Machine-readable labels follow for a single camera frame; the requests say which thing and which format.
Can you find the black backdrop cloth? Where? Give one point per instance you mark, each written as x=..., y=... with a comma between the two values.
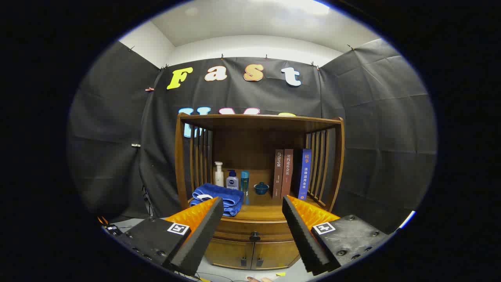
x=372, y=117

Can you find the wooden cabinet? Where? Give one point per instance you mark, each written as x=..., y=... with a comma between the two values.
x=258, y=125

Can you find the white pump bottle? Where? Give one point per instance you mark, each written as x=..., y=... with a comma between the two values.
x=219, y=178

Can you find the wooden drawer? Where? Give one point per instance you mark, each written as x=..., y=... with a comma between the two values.
x=242, y=227

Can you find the blue book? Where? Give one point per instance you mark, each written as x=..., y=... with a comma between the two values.
x=305, y=176

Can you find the white bottle with blue cap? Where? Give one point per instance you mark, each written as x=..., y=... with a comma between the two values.
x=232, y=182

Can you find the blue folded towel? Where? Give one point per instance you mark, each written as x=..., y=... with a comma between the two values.
x=223, y=194

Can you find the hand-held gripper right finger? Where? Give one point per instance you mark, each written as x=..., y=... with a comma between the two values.
x=301, y=235

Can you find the clear blue bottle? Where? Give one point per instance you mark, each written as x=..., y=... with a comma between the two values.
x=245, y=182

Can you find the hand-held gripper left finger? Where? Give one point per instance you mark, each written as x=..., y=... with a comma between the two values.
x=203, y=235

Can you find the wooden cabinet door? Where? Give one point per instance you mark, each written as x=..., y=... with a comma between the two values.
x=274, y=254
x=227, y=252

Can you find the black stand legs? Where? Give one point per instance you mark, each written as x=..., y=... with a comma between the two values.
x=148, y=203

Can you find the blue lidded teacup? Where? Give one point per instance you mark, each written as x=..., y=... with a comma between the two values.
x=261, y=189

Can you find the brown book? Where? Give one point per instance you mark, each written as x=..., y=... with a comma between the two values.
x=288, y=172
x=277, y=176

